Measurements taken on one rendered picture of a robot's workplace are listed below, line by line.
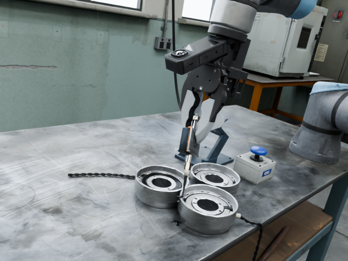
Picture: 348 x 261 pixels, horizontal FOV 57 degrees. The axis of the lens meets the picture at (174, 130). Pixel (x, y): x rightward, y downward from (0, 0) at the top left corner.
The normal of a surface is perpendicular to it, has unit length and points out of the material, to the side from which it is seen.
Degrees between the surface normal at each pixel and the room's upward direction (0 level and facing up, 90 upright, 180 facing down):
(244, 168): 90
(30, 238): 0
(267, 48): 91
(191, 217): 90
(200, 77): 82
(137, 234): 0
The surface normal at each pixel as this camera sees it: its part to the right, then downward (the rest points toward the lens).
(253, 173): -0.72, 0.12
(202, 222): -0.25, 0.29
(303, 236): 0.15, -0.93
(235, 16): -0.04, 0.24
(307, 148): -0.62, -0.15
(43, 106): 0.68, 0.33
